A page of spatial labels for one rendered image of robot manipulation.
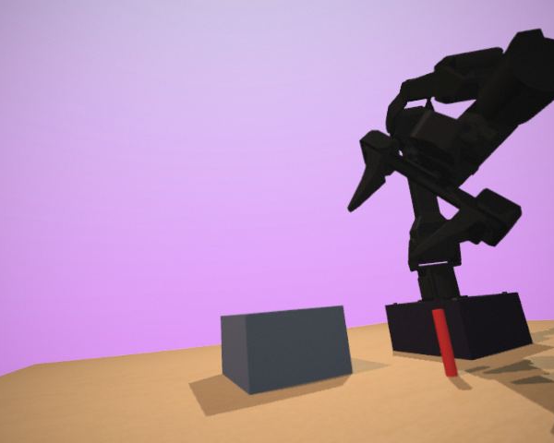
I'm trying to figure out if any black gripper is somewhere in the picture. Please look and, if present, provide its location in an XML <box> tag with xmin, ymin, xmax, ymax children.
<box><xmin>347</xmin><ymin>129</ymin><xmax>523</xmax><ymax>261</ymax></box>

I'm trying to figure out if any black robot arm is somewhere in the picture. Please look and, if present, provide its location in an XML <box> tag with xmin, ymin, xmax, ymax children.
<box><xmin>385</xmin><ymin>28</ymin><xmax>554</xmax><ymax>302</ymax></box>

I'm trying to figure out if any red peg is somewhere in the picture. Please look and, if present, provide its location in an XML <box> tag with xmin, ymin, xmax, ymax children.
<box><xmin>431</xmin><ymin>309</ymin><xmax>458</xmax><ymax>377</ymax></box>

